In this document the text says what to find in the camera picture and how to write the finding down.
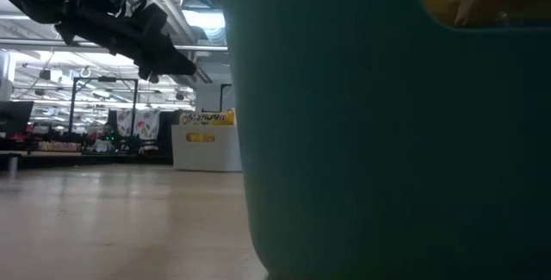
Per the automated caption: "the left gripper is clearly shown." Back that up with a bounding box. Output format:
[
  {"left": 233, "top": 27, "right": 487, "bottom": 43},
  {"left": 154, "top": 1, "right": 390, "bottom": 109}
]
[{"left": 55, "top": 0, "right": 197, "bottom": 81}]

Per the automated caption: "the white plastic bin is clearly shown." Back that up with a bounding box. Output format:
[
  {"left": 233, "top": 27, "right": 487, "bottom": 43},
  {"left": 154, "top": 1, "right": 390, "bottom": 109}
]
[{"left": 170, "top": 123, "right": 243, "bottom": 173}]

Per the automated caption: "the teal plastic bin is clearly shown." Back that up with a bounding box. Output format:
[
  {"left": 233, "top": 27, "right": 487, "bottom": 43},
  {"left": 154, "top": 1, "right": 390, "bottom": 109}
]
[{"left": 214, "top": 0, "right": 551, "bottom": 280}]

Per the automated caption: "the white patterned hanging cloth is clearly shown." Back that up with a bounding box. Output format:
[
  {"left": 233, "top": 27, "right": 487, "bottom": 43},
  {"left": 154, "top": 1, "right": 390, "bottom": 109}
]
[{"left": 115, "top": 108, "right": 161, "bottom": 141}]

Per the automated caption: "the black hanging cloth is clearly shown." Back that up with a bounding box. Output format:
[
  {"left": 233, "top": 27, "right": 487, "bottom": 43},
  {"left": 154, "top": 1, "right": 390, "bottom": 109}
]
[{"left": 158, "top": 109, "right": 182, "bottom": 144}]

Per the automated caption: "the black monitor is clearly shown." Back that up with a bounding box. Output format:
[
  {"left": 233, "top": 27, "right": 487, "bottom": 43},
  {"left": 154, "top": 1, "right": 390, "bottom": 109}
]
[{"left": 0, "top": 101, "right": 34, "bottom": 137}]

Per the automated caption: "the black metal room frame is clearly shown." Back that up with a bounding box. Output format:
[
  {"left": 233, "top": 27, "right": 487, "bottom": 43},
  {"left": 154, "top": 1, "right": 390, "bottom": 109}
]
[{"left": 68, "top": 76, "right": 139, "bottom": 134}]

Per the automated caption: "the black aluminium table frame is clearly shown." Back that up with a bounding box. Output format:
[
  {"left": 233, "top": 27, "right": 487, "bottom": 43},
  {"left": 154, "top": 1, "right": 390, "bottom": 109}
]
[{"left": 0, "top": 153, "right": 173, "bottom": 170}]

